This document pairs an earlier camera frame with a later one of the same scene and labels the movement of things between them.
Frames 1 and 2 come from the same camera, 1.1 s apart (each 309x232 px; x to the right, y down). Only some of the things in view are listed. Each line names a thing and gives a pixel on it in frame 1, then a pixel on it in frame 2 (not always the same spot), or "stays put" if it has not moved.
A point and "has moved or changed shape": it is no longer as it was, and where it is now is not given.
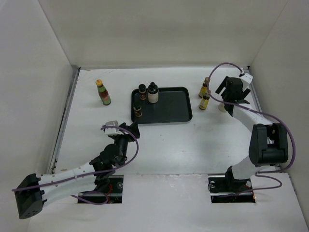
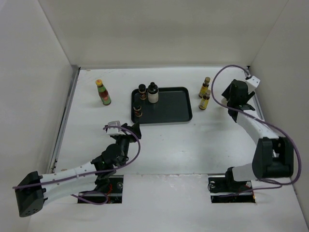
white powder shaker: [221, 107] has moved or changed shape
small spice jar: [137, 109] stays put
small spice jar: [142, 90] stays put
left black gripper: [133, 128] stays put
